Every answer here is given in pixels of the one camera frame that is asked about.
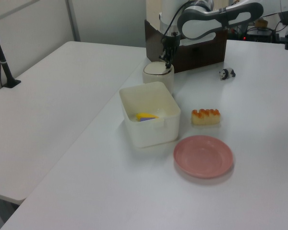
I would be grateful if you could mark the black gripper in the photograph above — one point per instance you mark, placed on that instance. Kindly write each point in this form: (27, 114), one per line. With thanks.
(171, 44)

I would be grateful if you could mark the cream trash can lid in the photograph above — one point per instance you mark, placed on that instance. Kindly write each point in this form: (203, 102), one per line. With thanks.
(156, 68)

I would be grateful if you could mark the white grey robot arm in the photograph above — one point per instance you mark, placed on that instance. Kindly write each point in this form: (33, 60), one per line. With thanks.
(199, 26)

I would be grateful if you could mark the cream trash can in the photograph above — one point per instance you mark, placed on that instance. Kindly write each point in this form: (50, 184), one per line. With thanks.
(158, 80)

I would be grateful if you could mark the brown box cabinet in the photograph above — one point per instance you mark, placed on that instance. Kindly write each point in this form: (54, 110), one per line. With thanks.
(196, 57)

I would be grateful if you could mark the yellow banana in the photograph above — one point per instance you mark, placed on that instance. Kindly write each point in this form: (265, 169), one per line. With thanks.
(144, 115)

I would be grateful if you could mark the panda toy figure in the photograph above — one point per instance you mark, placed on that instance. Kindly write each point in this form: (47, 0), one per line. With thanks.
(228, 73)

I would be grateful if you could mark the purple cube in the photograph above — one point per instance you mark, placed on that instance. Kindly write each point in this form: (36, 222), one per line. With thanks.
(146, 119)

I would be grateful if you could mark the glazed bread loaf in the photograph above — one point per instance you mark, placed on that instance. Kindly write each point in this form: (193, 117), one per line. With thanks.
(205, 118)

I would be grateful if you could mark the white plastic storage box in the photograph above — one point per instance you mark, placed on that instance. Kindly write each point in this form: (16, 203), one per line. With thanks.
(148, 134)

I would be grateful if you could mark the black electronic equipment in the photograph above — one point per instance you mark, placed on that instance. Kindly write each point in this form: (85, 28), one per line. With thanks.
(261, 34)

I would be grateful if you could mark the pink plate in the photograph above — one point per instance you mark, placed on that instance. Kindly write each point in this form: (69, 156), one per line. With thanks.
(204, 157)

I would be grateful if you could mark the black camera stand pole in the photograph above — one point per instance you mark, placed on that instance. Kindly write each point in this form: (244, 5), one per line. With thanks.
(3, 64)

